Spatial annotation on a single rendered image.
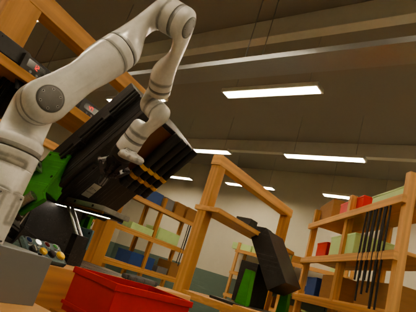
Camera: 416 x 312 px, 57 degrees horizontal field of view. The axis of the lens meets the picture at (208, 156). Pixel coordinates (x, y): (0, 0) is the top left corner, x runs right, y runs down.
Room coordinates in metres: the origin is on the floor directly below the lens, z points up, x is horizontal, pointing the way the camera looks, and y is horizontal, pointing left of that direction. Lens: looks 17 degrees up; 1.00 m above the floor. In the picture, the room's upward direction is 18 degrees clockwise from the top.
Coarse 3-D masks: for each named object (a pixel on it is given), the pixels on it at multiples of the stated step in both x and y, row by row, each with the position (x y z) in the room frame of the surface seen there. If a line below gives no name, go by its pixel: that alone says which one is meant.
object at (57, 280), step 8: (48, 272) 1.23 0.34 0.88; (56, 272) 1.25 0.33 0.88; (64, 272) 1.28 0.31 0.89; (72, 272) 1.31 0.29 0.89; (48, 280) 1.24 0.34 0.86; (56, 280) 1.26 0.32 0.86; (64, 280) 1.29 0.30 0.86; (40, 288) 1.22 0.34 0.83; (48, 288) 1.25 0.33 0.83; (56, 288) 1.27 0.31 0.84; (64, 288) 1.30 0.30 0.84; (160, 288) 1.82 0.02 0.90; (168, 288) 2.04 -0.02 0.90; (40, 296) 1.23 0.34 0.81; (48, 296) 1.26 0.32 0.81; (56, 296) 1.28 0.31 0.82; (64, 296) 1.31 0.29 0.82; (184, 296) 1.96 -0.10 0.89; (40, 304) 1.24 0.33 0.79; (48, 304) 1.27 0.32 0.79; (56, 304) 1.30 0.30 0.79
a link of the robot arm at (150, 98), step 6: (150, 90) 1.06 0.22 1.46; (144, 96) 1.11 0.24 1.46; (150, 96) 1.11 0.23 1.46; (156, 96) 1.07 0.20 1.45; (162, 96) 1.07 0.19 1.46; (168, 96) 1.09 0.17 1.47; (144, 102) 1.13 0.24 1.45; (150, 102) 1.12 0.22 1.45; (156, 102) 1.12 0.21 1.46; (162, 102) 1.13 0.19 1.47; (144, 108) 1.14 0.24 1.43; (150, 108) 1.12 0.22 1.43
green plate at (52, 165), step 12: (48, 156) 1.47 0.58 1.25; (60, 156) 1.44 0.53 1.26; (48, 168) 1.44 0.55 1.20; (60, 168) 1.41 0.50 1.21; (36, 180) 1.43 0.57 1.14; (48, 180) 1.40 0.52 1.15; (60, 180) 1.45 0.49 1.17; (24, 192) 1.43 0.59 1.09; (36, 192) 1.40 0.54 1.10; (48, 192) 1.42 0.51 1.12; (60, 192) 1.46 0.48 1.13
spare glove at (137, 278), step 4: (124, 276) 1.66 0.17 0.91; (128, 276) 1.66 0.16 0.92; (132, 276) 1.65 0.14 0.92; (136, 276) 1.72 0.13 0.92; (140, 276) 1.78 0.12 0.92; (132, 280) 1.65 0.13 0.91; (136, 280) 1.63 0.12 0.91; (140, 280) 1.66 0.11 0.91; (144, 280) 1.70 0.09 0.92; (148, 280) 1.71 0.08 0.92; (152, 280) 1.76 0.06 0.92; (148, 284) 1.72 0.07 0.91; (152, 284) 1.75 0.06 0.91; (156, 284) 1.79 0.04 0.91
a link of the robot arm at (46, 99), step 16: (96, 48) 0.76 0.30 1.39; (112, 48) 0.77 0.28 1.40; (128, 48) 0.79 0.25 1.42; (80, 64) 0.74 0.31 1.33; (96, 64) 0.76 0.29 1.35; (112, 64) 0.78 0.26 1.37; (128, 64) 0.81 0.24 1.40; (32, 80) 0.71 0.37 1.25; (48, 80) 0.71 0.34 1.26; (64, 80) 0.73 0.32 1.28; (80, 80) 0.75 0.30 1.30; (96, 80) 0.77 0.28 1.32; (32, 96) 0.70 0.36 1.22; (48, 96) 0.72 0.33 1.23; (64, 96) 0.73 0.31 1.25; (80, 96) 0.76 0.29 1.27; (32, 112) 0.72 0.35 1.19; (48, 112) 0.73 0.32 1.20; (64, 112) 0.75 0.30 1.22
